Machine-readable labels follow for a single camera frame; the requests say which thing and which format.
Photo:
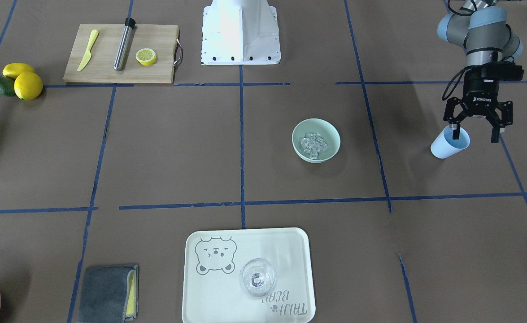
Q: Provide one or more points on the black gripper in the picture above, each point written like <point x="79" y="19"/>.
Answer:
<point x="477" y="91"/>

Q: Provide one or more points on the light blue plastic cup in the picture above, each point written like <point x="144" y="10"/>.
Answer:
<point x="445" y="146"/>

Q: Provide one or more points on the light green bowl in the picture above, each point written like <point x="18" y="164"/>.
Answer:
<point x="325" y="129"/>

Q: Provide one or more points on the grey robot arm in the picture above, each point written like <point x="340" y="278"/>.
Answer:
<point x="480" y="28"/>

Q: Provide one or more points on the ice cubes in bowl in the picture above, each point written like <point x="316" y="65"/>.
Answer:
<point x="313" y="146"/>

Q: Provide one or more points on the cream bear print tray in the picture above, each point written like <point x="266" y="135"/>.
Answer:
<point x="212" y="290"/>

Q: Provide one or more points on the clear wine glass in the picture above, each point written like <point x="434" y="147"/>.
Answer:
<point x="258" y="277"/>

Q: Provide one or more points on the lemon half slice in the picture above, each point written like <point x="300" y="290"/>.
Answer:
<point x="146" y="56"/>

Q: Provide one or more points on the wooden cutting board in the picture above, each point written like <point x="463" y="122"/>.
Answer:
<point x="163" y="39"/>

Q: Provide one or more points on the yellow plastic knife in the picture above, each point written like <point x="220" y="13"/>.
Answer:
<point x="87" y="54"/>

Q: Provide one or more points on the yellow lemon front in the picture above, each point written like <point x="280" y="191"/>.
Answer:
<point x="28" y="86"/>

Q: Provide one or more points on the yellow lemon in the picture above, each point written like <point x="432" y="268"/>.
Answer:
<point x="13" y="70"/>
<point x="28" y="86"/>

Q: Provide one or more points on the yellow lemon rear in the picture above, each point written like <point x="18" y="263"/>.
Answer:
<point x="13" y="70"/>

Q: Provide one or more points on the green avocado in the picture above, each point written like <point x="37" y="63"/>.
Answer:
<point x="7" y="86"/>

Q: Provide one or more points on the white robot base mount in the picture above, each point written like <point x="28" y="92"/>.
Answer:
<point x="240" y="32"/>

